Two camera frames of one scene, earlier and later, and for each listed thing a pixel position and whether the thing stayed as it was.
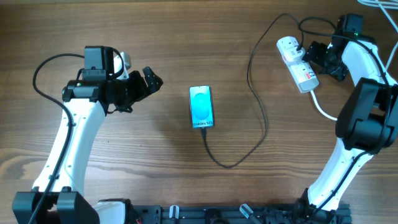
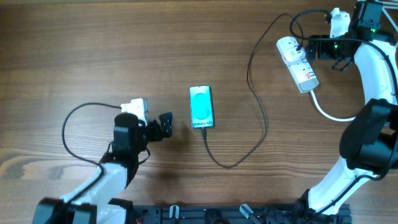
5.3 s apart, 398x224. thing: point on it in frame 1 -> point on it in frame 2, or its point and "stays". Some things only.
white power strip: x=301 y=70 stays
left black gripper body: x=134 y=88 -> x=152 y=132
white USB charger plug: x=292 y=54 stays
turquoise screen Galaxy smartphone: x=201 y=106 stays
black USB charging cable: x=250 y=78 stays
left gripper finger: x=153 y=82 -> x=166 y=122
